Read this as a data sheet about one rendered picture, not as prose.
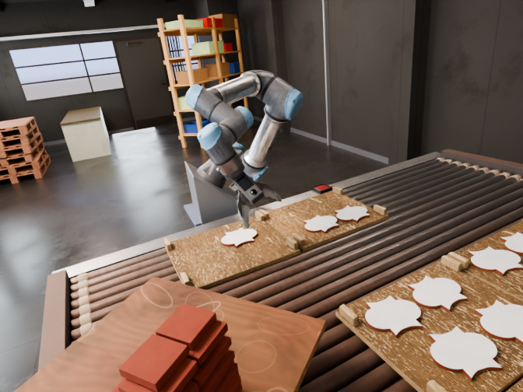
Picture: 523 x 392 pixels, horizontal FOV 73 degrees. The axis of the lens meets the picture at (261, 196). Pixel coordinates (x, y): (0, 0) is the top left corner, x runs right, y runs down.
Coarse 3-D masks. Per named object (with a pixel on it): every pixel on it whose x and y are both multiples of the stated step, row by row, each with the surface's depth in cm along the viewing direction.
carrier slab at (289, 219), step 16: (288, 208) 155; (304, 208) 153; (320, 208) 151; (336, 208) 150; (368, 208) 146; (272, 224) 143; (288, 224) 141; (304, 224) 140; (352, 224) 136; (368, 224) 135; (304, 240) 128; (320, 240) 127
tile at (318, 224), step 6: (318, 216) 142; (324, 216) 142; (330, 216) 141; (306, 222) 139; (312, 222) 138; (318, 222) 137; (324, 222) 137; (330, 222) 136; (336, 222) 137; (306, 228) 134; (312, 228) 134; (318, 228) 133; (324, 228) 133; (330, 228) 133
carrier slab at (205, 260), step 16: (240, 224) 146; (256, 224) 144; (176, 240) 139; (192, 240) 137; (208, 240) 136; (256, 240) 132; (272, 240) 131; (176, 256) 128; (192, 256) 126; (208, 256) 125; (224, 256) 124; (240, 256) 123; (256, 256) 122; (272, 256) 121; (288, 256) 121; (192, 272) 117; (208, 272) 116; (224, 272) 115; (240, 272) 114
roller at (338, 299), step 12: (504, 216) 132; (516, 216) 133; (480, 228) 126; (492, 228) 127; (456, 240) 121; (468, 240) 122; (432, 252) 116; (444, 252) 117; (408, 264) 111; (420, 264) 112; (384, 276) 107; (396, 276) 108; (360, 288) 103; (372, 288) 104; (324, 300) 100; (336, 300) 100; (348, 300) 101; (300, 312) 97; (312, 312) 96; (324, 312) 97
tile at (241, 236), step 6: (240, 228) 140; (228, 234) 136; (234, 234) 136; (240, 234) 135; (246, 234) 135; (252, 234) 134; (222, 240) 132; (228, 240) 132; (234, 240) 131; (240, 240) 131; (246, 240) 130; (252, 240) 131; (228, 246) 130
